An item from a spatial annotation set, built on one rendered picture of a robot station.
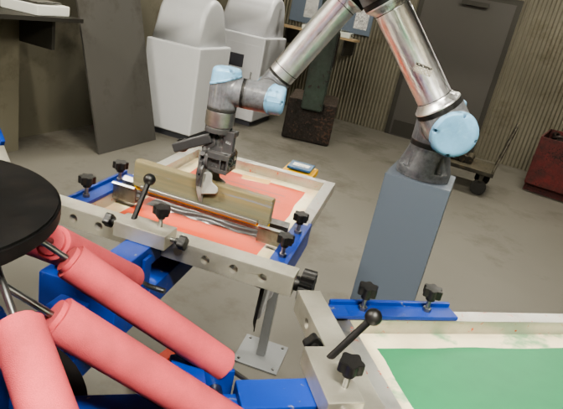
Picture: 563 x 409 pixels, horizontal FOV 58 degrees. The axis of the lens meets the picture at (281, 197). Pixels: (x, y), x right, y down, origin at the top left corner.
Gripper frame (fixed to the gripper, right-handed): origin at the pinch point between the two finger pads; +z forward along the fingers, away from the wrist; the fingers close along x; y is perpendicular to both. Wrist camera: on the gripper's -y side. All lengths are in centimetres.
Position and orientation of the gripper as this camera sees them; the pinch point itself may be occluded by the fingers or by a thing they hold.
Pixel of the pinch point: (201, 194)
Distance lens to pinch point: 142.2
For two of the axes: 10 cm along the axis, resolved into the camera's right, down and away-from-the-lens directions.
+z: -1.8, 9.2, 3.5
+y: 9.5, 2.6, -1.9
